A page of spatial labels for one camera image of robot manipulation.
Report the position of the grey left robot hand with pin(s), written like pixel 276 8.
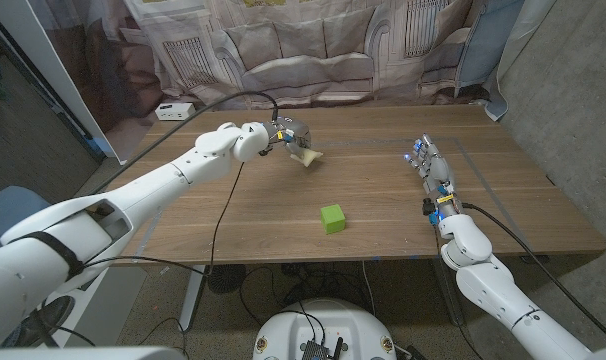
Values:
pixel 290 134

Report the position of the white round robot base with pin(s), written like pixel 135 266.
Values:
pixel 328 320

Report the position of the printed sofa room backdrop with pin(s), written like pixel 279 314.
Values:
pixel 308 50

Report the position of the white partition panel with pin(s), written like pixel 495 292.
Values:
pixel 50 65

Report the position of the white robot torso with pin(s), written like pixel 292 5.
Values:
pixel 83 354

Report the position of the green cube block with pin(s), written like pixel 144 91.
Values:
pixel 333 220

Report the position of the white power strip box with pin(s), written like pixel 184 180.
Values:
pixel 175 111

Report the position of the white table leg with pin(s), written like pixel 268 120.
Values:
pixel 192 300

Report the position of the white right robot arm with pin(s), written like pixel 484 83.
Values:
pixel 488 290

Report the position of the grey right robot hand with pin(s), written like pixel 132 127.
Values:
pixel 438 175

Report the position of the blue chair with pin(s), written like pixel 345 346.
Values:
pixel 8 215

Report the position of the blue cloth curtain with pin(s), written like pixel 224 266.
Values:
pixel 488 45

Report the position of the pale yellow sponge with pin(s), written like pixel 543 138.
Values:
pixel 310 159

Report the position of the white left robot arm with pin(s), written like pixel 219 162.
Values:
pixel 158 185

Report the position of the round black fan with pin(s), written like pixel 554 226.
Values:
pixel 226 279

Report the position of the long grey tape strip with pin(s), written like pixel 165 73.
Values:
pixel 373 142

